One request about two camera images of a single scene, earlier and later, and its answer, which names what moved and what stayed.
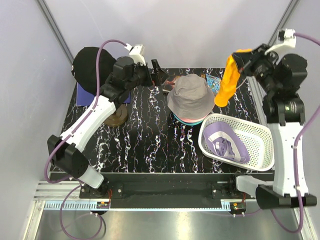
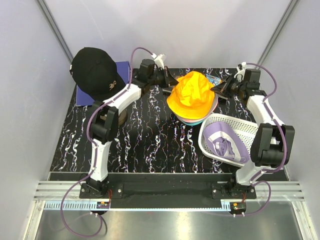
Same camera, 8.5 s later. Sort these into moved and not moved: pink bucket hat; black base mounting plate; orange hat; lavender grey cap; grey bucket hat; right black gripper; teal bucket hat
Moved: grey bucket hat; right black gripper; orange hat
Not moved: pink bucket hat; black base mounting plate; teal bucket hat; lavender grey cap
